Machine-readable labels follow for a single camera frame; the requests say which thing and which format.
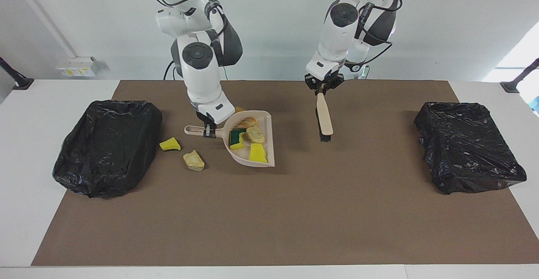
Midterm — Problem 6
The beige hand brush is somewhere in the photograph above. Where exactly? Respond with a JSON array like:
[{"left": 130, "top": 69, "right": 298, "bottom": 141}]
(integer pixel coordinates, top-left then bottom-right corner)
[{"left": 315, "top": 93, "right": 334, "bottom": 141}]

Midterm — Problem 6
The white wall socket box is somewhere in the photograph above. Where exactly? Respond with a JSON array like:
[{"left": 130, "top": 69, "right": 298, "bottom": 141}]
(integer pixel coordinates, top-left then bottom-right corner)
[{"left": 56, "top": 57, "right": 99, "bottom": 77}]

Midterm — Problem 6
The beige plastic dustpan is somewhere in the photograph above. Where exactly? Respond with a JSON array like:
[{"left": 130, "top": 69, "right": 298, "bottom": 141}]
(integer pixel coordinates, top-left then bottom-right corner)
[{"left": 184, "top": 110, "right": 275, "bottom": 168}]

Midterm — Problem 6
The black clamp stand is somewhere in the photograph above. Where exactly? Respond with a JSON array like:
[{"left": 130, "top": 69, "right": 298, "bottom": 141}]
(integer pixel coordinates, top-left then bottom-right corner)
[
  {"left": 500, "top": 58, "right": 539, "bottom": 93},
  {"left": 0, "top": 57, "right": 34, "bottom": 90}
]

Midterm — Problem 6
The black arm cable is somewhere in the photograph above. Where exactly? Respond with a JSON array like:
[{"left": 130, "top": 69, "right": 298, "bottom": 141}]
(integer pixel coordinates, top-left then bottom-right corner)
[
  {"left": 343, "top": 0, "right": 405, "bottom": 71},
  {"left": 135, "top": 0, "right": 230, "bottom": 44}
]

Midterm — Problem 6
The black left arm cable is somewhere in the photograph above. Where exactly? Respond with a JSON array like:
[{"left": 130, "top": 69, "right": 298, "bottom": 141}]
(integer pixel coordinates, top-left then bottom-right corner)
[{"left": 343, "top": 0, "right": 405, "bottom": 71}]

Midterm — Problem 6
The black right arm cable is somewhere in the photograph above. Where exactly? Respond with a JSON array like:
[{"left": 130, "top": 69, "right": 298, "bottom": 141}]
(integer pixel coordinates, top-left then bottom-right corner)
[{"left": 135, "top": 0, "right": 230, "bottom": 44}]

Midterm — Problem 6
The green and yellow sponge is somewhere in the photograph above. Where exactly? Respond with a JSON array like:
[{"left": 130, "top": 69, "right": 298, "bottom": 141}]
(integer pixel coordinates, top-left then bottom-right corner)
[{"left": 229, "top": 129, "right": 248, "bottom": 150}]

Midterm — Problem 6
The brown table mat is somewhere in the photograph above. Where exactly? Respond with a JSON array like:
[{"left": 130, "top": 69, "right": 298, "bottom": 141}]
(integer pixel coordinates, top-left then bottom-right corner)
[{"left": 31, "top": 80, "right": 539, "bottom": 267}]

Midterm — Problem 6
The small yellow sponge scrap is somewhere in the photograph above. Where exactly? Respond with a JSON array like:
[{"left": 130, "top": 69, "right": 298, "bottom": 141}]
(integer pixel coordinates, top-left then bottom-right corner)
[{"left": 159, "top": 137, "right": 181, "bottom": 152}]

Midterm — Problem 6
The beige torn sponge chunk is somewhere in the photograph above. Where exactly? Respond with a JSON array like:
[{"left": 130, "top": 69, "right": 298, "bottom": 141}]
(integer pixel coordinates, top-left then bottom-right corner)
[
  {"left": 246, "top": 125, "right": 266, "bottom": 144},
  {"left": 182, "top": 149, "right": 205, "bottom": 172}
]

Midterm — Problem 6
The yellow sponge piece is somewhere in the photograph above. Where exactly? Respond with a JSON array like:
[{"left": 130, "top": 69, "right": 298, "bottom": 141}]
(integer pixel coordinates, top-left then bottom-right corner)
[{"left": 248, "top": 143, "right": 268, "bottom": 164}]

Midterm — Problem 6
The black bag lined bin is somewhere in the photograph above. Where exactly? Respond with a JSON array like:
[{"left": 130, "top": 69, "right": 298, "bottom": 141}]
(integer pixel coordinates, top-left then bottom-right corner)
[
  {"left": 414, "top": 101, "right": 527, "bottom": 195},
  {"left": 52, "top": 100, "right": 163, "bottom": 199}
]

